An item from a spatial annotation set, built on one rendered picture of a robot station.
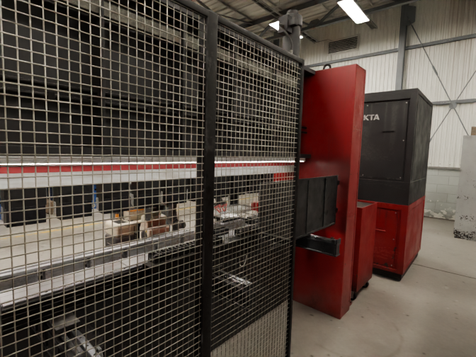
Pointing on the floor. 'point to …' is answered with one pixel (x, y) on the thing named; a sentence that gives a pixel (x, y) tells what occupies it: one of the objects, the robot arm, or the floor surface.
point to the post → (205, 183)
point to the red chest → (363, 246)
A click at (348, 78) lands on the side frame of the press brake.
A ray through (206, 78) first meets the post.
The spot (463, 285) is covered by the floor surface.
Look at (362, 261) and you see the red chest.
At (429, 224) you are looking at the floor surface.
